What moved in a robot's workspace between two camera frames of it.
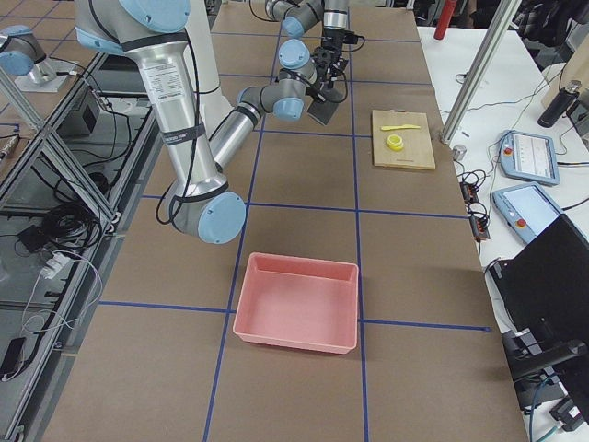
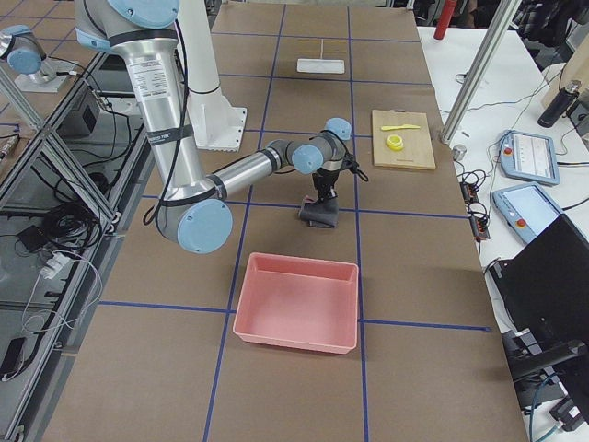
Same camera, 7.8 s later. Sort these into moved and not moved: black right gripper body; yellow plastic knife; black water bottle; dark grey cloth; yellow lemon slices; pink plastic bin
Moved: black right gripper body; dark grey cloth
Not moved: yellow lemon slices; black water bottle; yellow plastic knife; pink plastic bin
